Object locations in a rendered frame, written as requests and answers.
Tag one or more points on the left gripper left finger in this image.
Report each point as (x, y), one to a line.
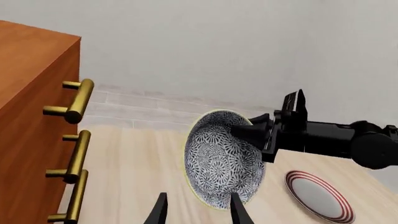
(158, 214)

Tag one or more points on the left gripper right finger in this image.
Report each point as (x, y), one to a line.
(239, 214)

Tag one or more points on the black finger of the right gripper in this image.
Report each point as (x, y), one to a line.
(252, 134)
(261, 119)

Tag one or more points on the wooden cabinet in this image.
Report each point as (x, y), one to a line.
(28, 77)

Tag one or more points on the white plate with red rings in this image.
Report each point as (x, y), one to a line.
(320, 198)

